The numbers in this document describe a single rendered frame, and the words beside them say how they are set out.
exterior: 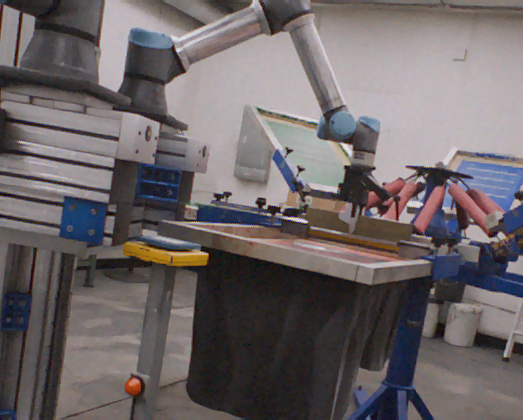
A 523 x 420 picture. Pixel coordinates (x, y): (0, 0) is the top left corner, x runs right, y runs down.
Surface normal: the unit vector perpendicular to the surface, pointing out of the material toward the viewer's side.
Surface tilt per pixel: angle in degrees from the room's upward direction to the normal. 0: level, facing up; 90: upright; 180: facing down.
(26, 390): 90
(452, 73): 90
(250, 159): 90
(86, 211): 90
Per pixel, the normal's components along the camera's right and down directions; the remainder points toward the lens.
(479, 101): -0.42, 0.03
